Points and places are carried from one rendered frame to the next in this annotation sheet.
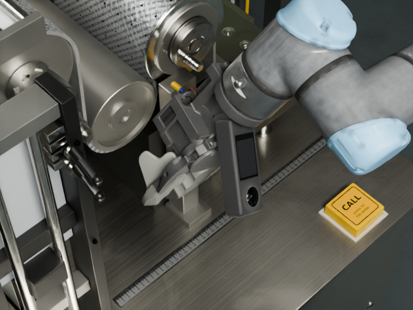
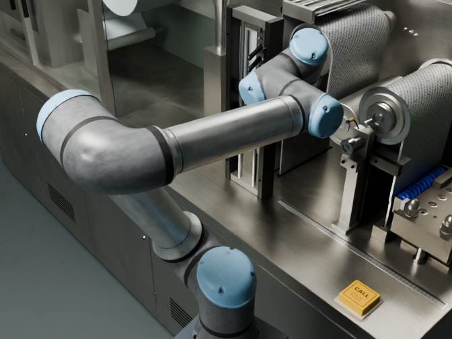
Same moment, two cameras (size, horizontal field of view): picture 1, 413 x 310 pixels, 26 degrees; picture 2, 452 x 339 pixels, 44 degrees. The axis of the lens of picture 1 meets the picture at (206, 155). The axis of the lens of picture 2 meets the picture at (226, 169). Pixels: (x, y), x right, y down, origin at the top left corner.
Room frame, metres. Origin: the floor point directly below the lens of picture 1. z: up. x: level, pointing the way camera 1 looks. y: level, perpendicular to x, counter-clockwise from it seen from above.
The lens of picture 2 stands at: (0.55, -1.17, 1.91)
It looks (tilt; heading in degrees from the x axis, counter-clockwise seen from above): 35 degrees down; 91
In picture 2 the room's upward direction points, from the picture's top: straight up
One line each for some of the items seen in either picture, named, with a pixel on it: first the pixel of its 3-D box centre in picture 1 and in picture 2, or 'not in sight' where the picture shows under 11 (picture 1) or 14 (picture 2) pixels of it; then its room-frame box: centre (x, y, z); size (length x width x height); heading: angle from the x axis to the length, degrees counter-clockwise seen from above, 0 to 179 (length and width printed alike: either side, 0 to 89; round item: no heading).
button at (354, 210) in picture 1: (354, 209); (358, 297); (0.85, -0.25, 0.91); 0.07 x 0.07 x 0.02; 43
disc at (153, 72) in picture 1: (185, 37); (384, 116); (0.91, 0.03, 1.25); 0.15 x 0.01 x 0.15; 133
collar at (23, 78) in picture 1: (42, 96); not in sight; (0.72, 0.20, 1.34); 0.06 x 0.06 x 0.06; 43
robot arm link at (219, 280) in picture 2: not in sight; (224, 286); (0.53, -0.37, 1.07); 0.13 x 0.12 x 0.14; 125
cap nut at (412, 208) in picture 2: not in sight; (413, 206); (0.99, -0.07, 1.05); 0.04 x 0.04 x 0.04
